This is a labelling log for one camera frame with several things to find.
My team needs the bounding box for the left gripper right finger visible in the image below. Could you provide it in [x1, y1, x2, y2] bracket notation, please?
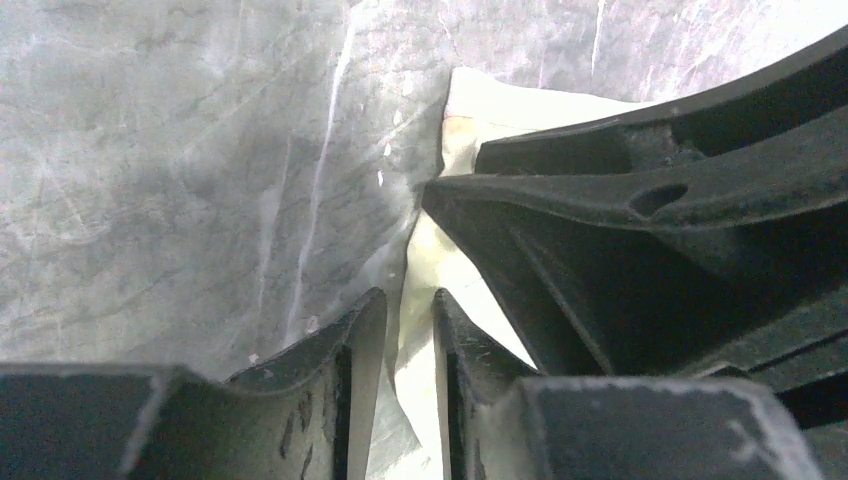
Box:
[432, 289, 822, 479]

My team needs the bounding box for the cream yellow cloth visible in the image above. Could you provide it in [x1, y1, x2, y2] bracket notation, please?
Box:
[367, 67, 649, 479]

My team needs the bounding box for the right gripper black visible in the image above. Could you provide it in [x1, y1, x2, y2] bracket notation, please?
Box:
[682, 284, 848, 432]

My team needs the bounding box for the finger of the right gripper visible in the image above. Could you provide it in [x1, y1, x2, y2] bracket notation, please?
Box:
[474, 28, 847, 175]
[424, 109, 847, 375]

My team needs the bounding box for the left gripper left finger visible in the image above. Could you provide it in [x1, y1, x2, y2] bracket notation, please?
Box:
[1, 288, 387, 479]

